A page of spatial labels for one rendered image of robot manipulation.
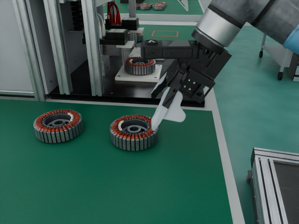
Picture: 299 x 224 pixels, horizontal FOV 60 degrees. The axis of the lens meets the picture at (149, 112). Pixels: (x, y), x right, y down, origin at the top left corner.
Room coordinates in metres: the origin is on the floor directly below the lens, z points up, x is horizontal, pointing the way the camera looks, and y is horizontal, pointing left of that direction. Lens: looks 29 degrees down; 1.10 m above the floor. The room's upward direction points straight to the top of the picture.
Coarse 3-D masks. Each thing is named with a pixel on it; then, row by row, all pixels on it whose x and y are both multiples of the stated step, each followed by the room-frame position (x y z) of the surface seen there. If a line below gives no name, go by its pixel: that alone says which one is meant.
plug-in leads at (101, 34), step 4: (100, 16) 0.91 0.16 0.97; (104, 24) 0.93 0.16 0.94; (100, 28) 0.88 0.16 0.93; (104, 28) 0.91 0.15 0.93; (84, 32) 0.90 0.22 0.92; (100, 32) 0.88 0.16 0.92; (104, 32) 0.91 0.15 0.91; (84, 36) 0.89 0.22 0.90; (100, 36) 0.89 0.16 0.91; (104, 36) 0.91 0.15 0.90
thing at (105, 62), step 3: (102, 57) 0.92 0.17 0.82; (105, 57) 0.92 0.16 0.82; (108, 57) 0.94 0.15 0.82; (102, 60) 0.88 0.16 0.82; (105, 60) 0.90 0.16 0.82; (108, 60) 0.93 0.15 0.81; (102, 63) 0.88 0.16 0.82; (105, 63) 0.90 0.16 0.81; (108, 63) 0.93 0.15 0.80; (102, 66) 0.88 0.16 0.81; (105, 66) 0.89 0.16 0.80; (108, 66) 0.93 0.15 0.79; (102, 69) 0.88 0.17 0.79; (105, 69) 0.89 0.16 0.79; (108, 69) 0.92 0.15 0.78; (102, 72) 0.88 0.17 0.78; (105, 72) 0.89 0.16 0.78
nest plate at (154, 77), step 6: (156, 66) 0.95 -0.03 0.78; (120, 72) 0.88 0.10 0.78; (126, 72) 0.88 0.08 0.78; (156, 72) 0.88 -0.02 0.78; (120, 78) 0.83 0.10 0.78; (126, 78) 0.83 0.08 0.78; (132, 78) 0.83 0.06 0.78; (138, 78) 0.82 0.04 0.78; (144, 78) 0.82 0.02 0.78; (150, 78) 0.82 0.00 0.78; (156, 78) 0.82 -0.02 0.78
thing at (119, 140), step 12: (120, 120) 0.54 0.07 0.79; (132, 120) 0.55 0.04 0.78; (144, 120) 0.54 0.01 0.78; (120, 132) 0.48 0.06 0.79; (132, 132) 0.50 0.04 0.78; (144, 132) 0.48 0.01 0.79; (156, 132) 0.49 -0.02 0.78; (120, 144) 0.47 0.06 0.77; (132, 144) 0.46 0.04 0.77; (144, 144) 0.47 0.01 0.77
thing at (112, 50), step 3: (108, 45) 1.12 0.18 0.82; (111, 45) 1.12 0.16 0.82; (114, 45) 1.12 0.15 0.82; (108, 48) 1.12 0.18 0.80; (111, 48) 1.12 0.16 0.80; (114, 48) 1.12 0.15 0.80; (117, 48) 1.12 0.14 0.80; (120, 48) 1.13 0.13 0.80; (111, 51) 1.12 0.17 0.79; (114, 51) 1.12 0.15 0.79; (117, 51) 1.12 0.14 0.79; (120, 51) 1.13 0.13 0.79; (111, 54) 1.12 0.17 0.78; (114, 54) 1.12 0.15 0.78; (117, 54) 1.12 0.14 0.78; (120, 54) 1.13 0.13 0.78
